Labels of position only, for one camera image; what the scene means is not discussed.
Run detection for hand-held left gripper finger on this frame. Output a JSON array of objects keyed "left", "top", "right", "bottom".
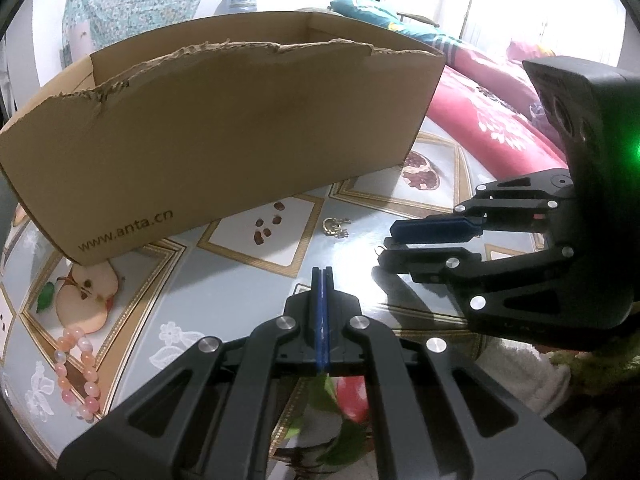
[
  {"left": 57, "top": 267, "right": 326, "bottom": 480},
  {"left": 325, "top": 267, "right": 586, "bottom": 480}
]

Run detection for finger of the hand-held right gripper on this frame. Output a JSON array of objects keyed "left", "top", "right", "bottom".
[
  {"left": 372, "top": 242, "right": 576, "bottom": 314},
  {"left": 390, "top": 170, "right": 576, "bottom": 242}
]

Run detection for gold earrings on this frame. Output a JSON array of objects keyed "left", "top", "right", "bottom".
[{"left": 322, "top": 217, "right": 352, "bottom": 239}]

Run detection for brown cardboard box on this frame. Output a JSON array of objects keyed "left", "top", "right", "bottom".
[{"left": 0, "top": 10, "right": 447, "bottom": 267}]

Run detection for fruit print tablecloth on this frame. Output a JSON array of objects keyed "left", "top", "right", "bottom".
[{"left": 0, "top": 130, "right": 551, "bottom": 480}]

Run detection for pink floral blanket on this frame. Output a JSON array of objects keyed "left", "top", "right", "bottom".
[{"left": 425, "top": 42, "right": 572, "bottom": 177}]

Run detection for wooden chair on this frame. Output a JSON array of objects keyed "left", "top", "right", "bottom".
[{"left": 397, "top": 10, "right": 442, "bottom": 29}]

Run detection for blue patterned pillow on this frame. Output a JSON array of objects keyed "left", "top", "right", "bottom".
[{"left": 330, "top": 0, "right": 472, "bottom": 54}]

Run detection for water dispenser bottle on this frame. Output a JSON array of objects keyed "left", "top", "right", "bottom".
[{"left": 215, "top": 0, "right": 262, "bottom": 16}]

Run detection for teal hanging cloth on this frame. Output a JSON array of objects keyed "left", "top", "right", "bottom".
[{"left": 60, "top": 0, "right": 221, "bottom": 68}]

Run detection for pink bead bracelet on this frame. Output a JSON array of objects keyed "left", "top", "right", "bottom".
[{"left": 54, "top": 327, "right": 102, "bottom": 422}]

